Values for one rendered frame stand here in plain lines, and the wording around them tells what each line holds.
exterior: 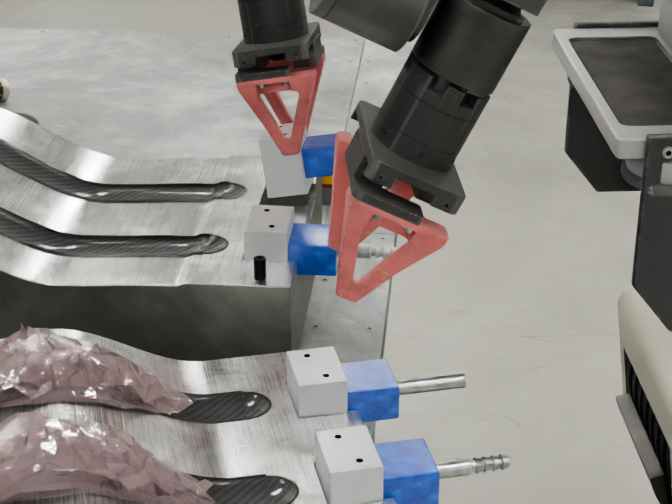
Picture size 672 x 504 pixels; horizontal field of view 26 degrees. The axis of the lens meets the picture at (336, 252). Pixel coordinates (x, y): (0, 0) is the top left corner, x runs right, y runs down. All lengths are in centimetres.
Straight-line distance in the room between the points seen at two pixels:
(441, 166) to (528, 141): 287
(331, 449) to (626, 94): 37
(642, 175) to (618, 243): 220
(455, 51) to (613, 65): 34
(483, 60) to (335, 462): 28
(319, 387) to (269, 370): 8
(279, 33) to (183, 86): 60
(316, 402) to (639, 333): 37
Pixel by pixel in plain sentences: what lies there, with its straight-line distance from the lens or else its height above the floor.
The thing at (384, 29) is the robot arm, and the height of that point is 116.
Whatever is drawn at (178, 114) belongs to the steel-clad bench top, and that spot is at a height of 80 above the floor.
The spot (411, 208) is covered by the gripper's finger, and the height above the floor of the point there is 106.
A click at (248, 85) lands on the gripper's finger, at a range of 124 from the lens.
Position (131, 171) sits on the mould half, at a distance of 139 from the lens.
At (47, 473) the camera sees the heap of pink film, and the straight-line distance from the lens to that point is 92.
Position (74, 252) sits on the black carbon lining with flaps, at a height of 88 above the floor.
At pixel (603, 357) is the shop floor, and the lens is 283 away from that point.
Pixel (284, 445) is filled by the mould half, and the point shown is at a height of 86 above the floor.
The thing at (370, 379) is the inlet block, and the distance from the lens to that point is 107.
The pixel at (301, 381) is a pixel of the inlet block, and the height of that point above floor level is 88.
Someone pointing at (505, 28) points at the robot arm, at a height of 116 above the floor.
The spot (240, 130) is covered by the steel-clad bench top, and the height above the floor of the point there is 80.
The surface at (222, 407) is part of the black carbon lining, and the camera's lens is 108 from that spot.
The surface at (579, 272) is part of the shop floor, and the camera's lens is 313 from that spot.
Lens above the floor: 144
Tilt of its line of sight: 27 degrees down
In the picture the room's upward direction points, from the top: straight up
